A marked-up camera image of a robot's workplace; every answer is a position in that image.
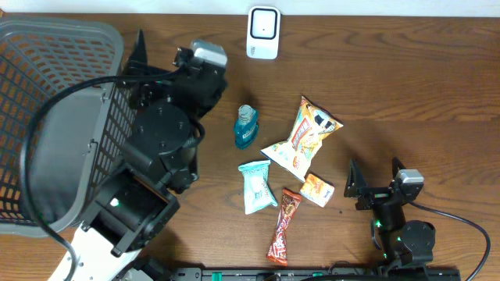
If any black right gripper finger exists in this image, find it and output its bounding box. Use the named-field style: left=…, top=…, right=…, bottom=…
left=344, top=159, right=367, bottom=197
left=391, top=157, right=405, bottom=179

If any small orange snack packet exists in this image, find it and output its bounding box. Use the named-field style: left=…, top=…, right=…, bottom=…
left=299, top=173, right=335, bottom=208

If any blue mouthwash bottle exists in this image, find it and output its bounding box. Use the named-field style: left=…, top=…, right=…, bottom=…
left=234, top=105, right=259, bottom=150

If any yellow chips bag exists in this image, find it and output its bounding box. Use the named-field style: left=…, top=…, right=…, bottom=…
left=261, top=96, right=343, bottom=182

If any teal tissue pack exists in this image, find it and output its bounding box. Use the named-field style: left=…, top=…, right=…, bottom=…
left=238, top=160, right=278, bottom=215

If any red brown snack bar wrapper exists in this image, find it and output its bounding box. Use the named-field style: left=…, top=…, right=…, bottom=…
left=266, top=189, right=302, bottom=266

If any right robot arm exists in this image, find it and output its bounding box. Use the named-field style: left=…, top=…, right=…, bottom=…
left=344, top=158, right=435, bottom=268

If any grey plastic shopping basket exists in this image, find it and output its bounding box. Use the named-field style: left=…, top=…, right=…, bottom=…
left=1, top=16, right=134, bottom=237

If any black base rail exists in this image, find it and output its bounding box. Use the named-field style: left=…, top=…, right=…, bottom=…
left=112, top=256, right=461, bottom=281

